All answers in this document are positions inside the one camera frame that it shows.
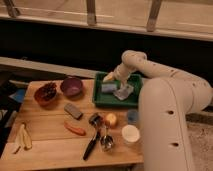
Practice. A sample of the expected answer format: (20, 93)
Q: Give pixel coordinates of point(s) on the white round container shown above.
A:
(130, 134)

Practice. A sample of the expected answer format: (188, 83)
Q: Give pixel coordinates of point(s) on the black-handled peeler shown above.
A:
(96, 122)

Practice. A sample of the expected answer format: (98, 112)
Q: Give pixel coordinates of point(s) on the orange-brown bowl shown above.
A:
(38, 98)

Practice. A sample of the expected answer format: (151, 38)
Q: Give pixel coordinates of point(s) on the purple bowl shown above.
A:
(71, 86)

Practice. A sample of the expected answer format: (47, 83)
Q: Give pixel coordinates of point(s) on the blue plastic cup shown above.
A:
(132, 116)

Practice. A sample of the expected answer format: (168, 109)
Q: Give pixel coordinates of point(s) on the blue object beside table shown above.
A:
(19, 95)

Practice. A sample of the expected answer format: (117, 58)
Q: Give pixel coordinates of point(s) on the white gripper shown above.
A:
(121, 73)

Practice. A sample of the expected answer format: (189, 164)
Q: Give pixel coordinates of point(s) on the orange carrot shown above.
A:
(75, 130)

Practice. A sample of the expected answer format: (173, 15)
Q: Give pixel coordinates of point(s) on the yellow-red apple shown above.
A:
(111, 120)

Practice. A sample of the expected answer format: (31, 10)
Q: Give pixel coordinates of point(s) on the pine cone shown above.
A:
(48, 91)

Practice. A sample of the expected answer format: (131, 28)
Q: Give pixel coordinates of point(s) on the crumpled grey cloth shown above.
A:
(124, 92)

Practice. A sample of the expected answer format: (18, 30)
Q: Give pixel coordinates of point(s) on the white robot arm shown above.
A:
(166, 97)

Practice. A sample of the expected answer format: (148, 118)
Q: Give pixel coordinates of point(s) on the grey rectangular block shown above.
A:
(73, 111)

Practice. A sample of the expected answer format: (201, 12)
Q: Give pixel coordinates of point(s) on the green plastic tray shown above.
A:
(101, 99)

